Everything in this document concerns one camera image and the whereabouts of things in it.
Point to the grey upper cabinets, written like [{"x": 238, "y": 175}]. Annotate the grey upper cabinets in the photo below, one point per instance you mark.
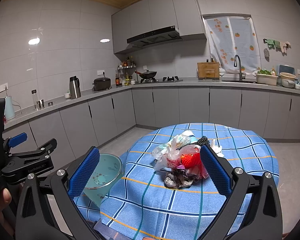
[{"x": 148, "y": 15}]

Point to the light blue electric kettle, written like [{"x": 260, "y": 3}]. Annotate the light blue electric kettle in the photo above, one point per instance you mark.
[{"x": 9, "y": 110}]

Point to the hanging green rags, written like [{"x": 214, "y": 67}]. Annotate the hanging green rags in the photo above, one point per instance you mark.
[{"x": 277, "y": 45}]

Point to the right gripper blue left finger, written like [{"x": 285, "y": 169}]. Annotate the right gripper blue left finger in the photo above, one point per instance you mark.
[{"x": 82, "y": 173}]

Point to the spice rack with bottles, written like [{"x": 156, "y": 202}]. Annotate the spice rack with bottles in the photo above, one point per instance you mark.
[{"x": 124, "y": 72}]

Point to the red mesh net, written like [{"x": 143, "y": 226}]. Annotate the red mesh net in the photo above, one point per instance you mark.
[{"x": 192, "y": 159}]

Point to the light green trash bin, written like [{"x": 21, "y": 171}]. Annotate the light green trash bin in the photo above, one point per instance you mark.
[{"x": 108, "y": 171}]

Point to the wooden knife block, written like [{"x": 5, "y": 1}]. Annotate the wooden knife block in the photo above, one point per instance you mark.
[{"x": 208, "y": 70}]

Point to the black wok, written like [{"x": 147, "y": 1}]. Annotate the black wok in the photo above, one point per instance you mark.
[{"x": 146, "y": 75}]

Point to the pink transparent plastic bag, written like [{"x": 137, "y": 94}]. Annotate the pink transparent plastic bag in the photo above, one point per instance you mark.
[{"x": 174, "y": 161}]

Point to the beige basin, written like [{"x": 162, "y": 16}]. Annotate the beige basin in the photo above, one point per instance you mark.
[{"x": 287, "y": 80}]

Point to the basin with green vegetables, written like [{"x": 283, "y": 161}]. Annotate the basin with green vegetables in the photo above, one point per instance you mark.
[{"x": 265, "y": 77}]

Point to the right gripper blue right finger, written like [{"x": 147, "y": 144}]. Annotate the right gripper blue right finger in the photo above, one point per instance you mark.
[{"x": 218, "y": 169}]

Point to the grey cabinets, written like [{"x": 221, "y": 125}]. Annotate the grey cabinets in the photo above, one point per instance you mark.
[
  {"x": 148, "y": 15},
  {"x": 78, "y": 125}
]

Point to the clear printed plastic bag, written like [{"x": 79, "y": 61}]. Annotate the clear printed plastic bag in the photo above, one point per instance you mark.
[{"x": 176, "y": 143}]

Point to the small white cup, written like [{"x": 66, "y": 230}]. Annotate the small white cup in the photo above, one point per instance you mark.
[{"x": 67, "y": 95}]

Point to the black rice cooker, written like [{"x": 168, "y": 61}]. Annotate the black rice cooker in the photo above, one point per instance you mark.
[{"x": 101, "y": 83}]

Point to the glass bottle black lid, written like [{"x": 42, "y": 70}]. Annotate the glass bottle black lid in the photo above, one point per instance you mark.
[{"x": 35, "y": 98}]

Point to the black kitchen faucet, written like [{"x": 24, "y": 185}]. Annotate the black kitchen faucet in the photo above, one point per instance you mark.
[{"x": 237, "y": 64}]

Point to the black mesh net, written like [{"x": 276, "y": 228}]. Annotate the black mesh net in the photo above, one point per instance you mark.
[{"x": 202, "y": 141}]

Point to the stainless steel thermos jug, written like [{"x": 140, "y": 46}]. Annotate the stainless steel thermos jug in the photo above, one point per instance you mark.
[{"x": 74, "y": 87}]

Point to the hanging scrubber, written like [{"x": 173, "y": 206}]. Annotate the hanging scrubber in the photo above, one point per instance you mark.
[{"x": 266, "y": 54}]

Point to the blue plaid tablecloth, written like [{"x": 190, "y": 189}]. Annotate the blue plaid tablecloth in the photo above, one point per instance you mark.
[{"x": 139, "y": 205}]

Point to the purple wrapper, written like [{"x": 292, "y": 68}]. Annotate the purple wrapper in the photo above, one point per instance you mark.
[{"x": 180, "y": 179}]

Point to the pumpkin print window curtain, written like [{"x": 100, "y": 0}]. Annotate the pumpkin print window curtain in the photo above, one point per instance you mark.
[{"x": 231, "y": 35}]

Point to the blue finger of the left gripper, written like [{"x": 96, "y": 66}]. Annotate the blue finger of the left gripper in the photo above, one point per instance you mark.
[
  {"x": 47, "y": 148},
  {"x": 17, "y": 140}
]

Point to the person's left hand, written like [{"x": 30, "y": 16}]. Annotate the person's left hand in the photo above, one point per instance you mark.
[{"x": 5, "y": 199}]

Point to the black range hood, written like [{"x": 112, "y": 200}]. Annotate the black range hood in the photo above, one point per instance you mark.
[{"x": 165, "y": 34}]

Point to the grey lower cabinets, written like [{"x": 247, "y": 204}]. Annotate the grey lower cabinets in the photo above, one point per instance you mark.
[{"x": 78, "y": 125}]

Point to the gas stove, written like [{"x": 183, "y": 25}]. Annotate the gas stove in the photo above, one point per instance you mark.
[{"x": 165, "y": 79}]

